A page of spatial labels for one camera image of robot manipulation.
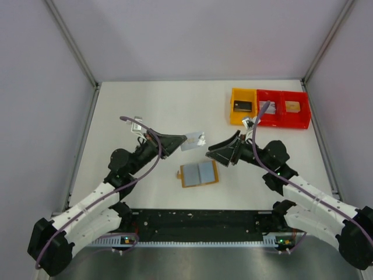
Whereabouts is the middle red plastic bin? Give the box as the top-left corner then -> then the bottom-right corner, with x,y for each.
256,89 -> 285,127

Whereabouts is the silver card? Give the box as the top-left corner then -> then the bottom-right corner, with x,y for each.
181,131 -> 206,152

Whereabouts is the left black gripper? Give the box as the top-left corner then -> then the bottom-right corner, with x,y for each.
128,128 -> 187,176

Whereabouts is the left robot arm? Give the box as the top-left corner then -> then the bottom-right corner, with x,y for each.
27,129 -> 187,277

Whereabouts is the yellow leather card holder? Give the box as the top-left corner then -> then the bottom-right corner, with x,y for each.
176,160 -> 219,188

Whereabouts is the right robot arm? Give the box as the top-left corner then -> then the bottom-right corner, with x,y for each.
206,131 -> 372,270

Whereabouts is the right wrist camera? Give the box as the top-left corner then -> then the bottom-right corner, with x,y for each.
242,116 -> 261,137

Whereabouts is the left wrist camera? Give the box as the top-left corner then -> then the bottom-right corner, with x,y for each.
126,116 -> 143,137

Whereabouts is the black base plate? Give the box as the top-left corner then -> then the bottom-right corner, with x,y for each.
114,209 -> 292,243

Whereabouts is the gold card in bin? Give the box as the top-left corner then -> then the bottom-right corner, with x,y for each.
285,100 -> 301,113

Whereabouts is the black card in bin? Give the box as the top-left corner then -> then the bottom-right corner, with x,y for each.
233,100 -> 252,113

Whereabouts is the purple cable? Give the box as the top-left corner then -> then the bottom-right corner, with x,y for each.
34,115 -> 163,270
251,100 -> 373,251

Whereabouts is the right red plastic bin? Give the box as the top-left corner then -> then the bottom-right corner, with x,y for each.
282,91 -> 311,130

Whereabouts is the red plastic bin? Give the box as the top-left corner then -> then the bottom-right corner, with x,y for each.
282,91 -> 311,130
256,89 -> 285,127

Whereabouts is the aluminium frame rail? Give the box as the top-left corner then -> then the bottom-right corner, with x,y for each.
46,211 -> 365,234

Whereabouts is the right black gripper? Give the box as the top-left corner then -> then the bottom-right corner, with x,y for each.
206,130 -> 273,171

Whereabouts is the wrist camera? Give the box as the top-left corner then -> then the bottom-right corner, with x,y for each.
242,116 -> 261,137
126,116 -> 143,137

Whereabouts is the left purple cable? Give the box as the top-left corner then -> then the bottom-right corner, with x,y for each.
34,115 -> 163,270

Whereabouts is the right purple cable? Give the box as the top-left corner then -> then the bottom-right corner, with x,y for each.
251,100 -> 373,251

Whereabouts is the yellow plastic bin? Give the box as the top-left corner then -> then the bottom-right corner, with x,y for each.
229,87 -> 258,125

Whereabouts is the grey slotted cable duct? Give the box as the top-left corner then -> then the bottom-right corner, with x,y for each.
89,236 -> 293,248

